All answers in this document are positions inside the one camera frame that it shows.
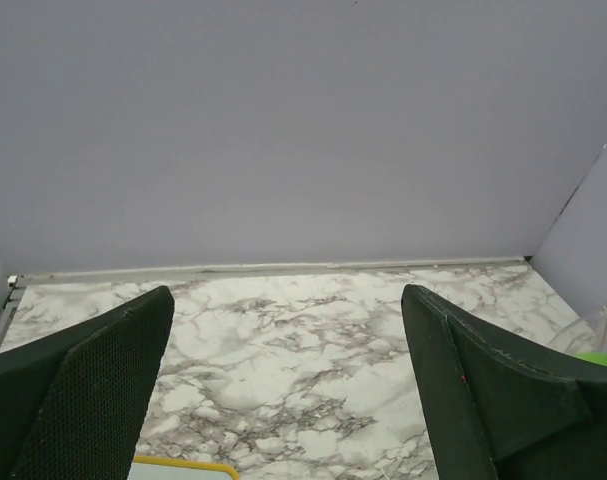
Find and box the yellow-framed whiteboard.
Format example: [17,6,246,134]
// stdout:
[127,455,240,480]

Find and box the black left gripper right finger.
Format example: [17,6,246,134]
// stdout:
[401,284,607,479]

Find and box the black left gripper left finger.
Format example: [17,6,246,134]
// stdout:
[0,286,175,479]

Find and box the clear glass front right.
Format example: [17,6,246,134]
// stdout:
[587,150,607,311]

